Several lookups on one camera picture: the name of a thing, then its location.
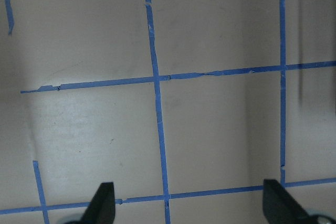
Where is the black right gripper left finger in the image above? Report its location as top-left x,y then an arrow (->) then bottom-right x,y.
79,182 -> 116,224

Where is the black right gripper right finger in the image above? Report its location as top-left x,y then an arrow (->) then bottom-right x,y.
263,179 -> 315,224

